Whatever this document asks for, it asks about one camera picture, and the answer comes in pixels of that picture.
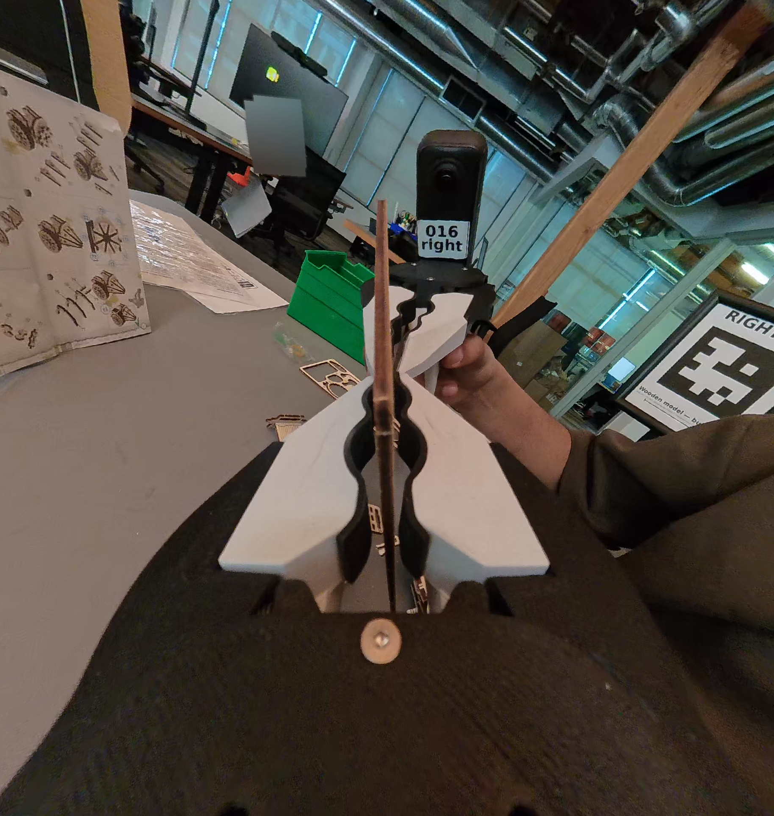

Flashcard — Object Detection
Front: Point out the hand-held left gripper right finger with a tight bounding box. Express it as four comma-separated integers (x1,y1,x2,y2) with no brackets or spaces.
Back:
396,375,550,613

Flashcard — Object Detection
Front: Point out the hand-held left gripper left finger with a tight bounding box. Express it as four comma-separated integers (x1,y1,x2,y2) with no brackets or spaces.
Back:
219,375,378,613

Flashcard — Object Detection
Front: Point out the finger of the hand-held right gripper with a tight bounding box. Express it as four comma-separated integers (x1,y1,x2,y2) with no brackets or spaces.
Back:
363,286,427,372
400,292,473,380

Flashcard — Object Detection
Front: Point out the wooden sheet with wheel parts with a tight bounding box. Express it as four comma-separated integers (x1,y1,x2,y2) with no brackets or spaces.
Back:
369,200,402,615

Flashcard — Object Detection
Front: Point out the wooden radiator grille piece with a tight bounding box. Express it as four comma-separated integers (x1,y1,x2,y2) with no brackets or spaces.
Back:
265,413,309,442

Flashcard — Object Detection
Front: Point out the grey desk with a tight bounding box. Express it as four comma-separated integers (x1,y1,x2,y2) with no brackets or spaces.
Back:
0,191,553,810

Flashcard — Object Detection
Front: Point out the person's right hand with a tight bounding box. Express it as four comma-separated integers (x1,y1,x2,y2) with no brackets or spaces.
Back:
437,334,573,492

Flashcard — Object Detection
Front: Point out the green plastic bin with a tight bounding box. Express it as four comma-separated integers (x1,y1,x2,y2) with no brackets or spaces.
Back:
287,249,377,366

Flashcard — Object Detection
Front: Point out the clear bag with rubber bands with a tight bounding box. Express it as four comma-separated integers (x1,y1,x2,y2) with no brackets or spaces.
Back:
271,320,306,366

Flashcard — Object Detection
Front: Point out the cardboard box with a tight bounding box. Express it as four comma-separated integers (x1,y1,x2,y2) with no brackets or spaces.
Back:
498,318,570,400

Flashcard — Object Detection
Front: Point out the black monitor screen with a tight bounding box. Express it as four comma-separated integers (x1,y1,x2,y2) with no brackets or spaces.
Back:
229,23,350,158

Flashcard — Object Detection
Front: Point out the wooden beam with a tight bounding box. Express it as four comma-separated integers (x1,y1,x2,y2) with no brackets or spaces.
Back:
491,0,771,327

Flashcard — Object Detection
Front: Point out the grey flat board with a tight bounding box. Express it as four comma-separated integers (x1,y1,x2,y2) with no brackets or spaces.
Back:
224,184,273,238

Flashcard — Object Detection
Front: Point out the plastic-wrapped paper sheet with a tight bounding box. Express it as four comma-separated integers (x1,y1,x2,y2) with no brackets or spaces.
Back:
130,198,291,315

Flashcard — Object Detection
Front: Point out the wooden office table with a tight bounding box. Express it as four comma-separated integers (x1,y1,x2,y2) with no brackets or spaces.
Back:
128,94,255,213

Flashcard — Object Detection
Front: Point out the framed marker sign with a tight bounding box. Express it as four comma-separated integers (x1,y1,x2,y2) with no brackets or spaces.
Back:
615,289,774,436

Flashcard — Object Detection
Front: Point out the person's torso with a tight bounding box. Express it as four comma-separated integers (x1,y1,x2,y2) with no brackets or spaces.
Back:
616,510,774,816

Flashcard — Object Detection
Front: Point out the printed instruction booklet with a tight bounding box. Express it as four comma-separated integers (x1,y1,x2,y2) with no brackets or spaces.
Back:
0,60,152,388

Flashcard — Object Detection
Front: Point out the tan wooden panel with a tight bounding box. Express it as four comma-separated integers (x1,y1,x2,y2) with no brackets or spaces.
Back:
80,0,133,133

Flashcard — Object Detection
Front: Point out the black panel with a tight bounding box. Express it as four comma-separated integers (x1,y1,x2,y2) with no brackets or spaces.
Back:
0,0,101,111

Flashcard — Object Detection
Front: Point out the empty wooden sheet frame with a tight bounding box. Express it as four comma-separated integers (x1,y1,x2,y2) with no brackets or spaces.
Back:
299,359,363,400

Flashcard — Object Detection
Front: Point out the silver ventilation duct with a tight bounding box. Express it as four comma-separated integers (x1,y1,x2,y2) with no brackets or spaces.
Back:
323,0,774,206

